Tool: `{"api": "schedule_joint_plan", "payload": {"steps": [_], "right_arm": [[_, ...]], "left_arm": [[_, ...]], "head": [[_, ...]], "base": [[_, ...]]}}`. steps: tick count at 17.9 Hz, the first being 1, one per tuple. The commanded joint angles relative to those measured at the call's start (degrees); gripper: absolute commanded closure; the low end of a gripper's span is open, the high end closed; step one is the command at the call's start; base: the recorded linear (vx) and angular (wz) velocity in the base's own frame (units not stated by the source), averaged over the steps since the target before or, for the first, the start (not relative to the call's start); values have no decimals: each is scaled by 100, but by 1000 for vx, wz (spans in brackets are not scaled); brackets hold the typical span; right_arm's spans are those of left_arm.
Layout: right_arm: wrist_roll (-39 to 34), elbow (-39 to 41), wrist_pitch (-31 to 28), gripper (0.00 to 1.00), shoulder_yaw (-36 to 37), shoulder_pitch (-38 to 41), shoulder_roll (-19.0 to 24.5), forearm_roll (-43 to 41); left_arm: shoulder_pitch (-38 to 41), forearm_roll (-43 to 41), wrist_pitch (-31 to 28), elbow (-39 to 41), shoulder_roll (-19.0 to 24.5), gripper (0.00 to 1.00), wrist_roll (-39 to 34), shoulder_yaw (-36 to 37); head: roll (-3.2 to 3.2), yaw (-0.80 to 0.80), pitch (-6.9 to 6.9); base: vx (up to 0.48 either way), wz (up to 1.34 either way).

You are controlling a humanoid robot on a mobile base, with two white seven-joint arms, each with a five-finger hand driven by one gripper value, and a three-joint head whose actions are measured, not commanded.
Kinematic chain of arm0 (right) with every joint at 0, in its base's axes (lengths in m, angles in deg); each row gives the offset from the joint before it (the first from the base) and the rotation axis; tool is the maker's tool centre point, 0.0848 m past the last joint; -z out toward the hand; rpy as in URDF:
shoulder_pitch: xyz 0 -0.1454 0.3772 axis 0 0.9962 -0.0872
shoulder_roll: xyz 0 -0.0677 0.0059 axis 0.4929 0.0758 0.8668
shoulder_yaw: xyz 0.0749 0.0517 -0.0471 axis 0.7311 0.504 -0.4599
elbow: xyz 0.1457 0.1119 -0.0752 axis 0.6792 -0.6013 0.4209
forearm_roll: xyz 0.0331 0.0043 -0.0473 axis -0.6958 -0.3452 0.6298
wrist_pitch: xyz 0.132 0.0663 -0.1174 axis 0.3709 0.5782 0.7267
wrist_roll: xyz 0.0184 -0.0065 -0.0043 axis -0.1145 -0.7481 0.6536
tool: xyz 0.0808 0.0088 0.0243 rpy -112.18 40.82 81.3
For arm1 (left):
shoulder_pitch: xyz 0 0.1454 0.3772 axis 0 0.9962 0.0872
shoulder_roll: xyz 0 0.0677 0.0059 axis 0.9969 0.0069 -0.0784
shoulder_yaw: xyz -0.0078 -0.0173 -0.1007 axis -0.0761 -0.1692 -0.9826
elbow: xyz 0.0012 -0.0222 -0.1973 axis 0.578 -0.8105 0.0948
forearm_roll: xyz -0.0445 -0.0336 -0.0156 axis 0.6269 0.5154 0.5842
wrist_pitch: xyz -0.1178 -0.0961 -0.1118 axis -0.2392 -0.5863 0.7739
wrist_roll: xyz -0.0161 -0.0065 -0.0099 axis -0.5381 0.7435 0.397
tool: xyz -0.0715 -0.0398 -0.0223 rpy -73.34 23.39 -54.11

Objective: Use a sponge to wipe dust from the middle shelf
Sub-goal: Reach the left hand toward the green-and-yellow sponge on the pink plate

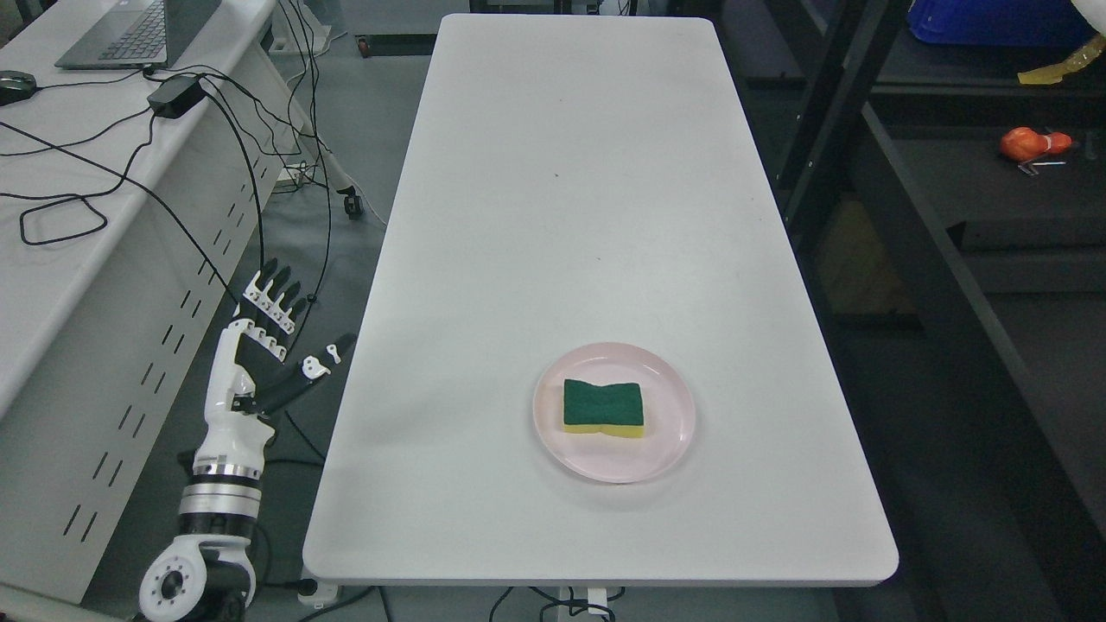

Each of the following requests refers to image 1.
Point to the black computer mouse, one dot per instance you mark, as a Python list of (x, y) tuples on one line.
[(17, 86)]

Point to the pink plate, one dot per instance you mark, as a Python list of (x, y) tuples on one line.
[(670, 415)]

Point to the grey laptop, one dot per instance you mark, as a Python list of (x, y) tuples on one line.
[(137, 34)]

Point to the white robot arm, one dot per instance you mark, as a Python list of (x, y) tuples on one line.
[(206, 574)]

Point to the orange toy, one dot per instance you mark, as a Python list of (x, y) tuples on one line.
[(1024, 144)]

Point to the green yellow sponge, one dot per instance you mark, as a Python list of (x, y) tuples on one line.
[(613, 409)]

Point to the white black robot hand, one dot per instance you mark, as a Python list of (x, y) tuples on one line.
[(253, 376)]

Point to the blue plastic bin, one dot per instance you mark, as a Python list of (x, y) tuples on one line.
[(1044, 24)]

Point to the dark metal shelf rack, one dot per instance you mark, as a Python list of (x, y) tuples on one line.
[(962, 292)]

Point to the black power adapter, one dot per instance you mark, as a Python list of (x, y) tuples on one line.
[(176, 96)]

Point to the yellow tape piece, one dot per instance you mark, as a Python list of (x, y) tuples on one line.
[(1075, 62)]

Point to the white perforated desk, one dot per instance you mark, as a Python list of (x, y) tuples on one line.
[(118, 229)]

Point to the white table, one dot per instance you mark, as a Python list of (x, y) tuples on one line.
[(571, 180)]

